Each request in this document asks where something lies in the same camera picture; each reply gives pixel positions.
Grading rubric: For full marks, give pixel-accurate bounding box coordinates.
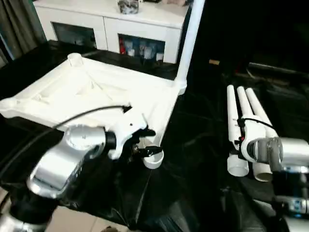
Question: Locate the white plastic table leg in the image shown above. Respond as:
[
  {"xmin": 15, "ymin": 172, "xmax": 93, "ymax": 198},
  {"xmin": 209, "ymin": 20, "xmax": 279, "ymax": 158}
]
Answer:
[
  {"xmin": 177, "ymin": 0, "xmax": 206, "ymax": 85},
  {"xmin": 226, "ymin": 84, "xmax": 250, "ymax": 177},
  {"xmin": 236, "ymin": 87, "xmax": 274, "ymax": 183},
  {"xmin": 244, "ymin": 87, "xmax": 281, "ymax": 139}
]

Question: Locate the white plastic table top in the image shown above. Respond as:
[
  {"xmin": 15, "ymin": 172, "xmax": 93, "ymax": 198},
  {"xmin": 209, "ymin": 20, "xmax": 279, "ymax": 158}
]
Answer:
[{"xmin": 0, "ymin": 53, "xmax": 188, "ymax": 170}]

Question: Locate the black mat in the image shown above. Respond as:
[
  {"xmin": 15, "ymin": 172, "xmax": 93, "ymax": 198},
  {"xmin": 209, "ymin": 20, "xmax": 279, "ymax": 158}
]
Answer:
[{"xmin": 0, "ymin": 40, "xmax": 309, "ymax": 232}]

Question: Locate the white glass-door cabinet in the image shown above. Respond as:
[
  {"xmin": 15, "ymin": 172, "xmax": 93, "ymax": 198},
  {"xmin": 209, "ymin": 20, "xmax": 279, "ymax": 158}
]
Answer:
[{"xmin": 33, "ymin": 0, "xmax": 191, "ymax": 65}]

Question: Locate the black and white bundle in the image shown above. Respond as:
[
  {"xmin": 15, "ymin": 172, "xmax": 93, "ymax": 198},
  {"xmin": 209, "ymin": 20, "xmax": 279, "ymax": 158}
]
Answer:
[{"xmin": 117, "ymin": 0, "xmax": 140, "ymax": 15}]

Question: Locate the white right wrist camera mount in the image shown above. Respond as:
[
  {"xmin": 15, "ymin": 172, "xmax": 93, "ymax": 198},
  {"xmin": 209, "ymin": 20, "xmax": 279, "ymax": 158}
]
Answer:
[{"xmin": 237, "ymin": 117, "xmax": 262, "ymax": 163}]

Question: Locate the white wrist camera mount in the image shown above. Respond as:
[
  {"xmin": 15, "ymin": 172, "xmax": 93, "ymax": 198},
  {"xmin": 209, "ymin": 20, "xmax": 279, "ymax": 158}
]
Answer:
[
  {"xmin": 110, "ymin": 105, "xmax": 150, "ymax": 160},
  {"xmin": 237, "ymin": 117, "xmax": 262, "ymax": 163}
]

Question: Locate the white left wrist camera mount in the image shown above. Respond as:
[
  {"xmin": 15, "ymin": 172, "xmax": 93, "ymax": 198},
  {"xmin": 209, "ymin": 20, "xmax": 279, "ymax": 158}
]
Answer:
[{"xmin": 110, "ymin": 105, "xmax": 150, "ymax": 160}]

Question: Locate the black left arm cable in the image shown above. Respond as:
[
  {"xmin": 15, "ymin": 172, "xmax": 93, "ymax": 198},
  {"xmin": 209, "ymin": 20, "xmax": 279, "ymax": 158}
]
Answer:
[{"xmin": 0, "ymin": 105, "xmax": 133, "ymax": 214}]

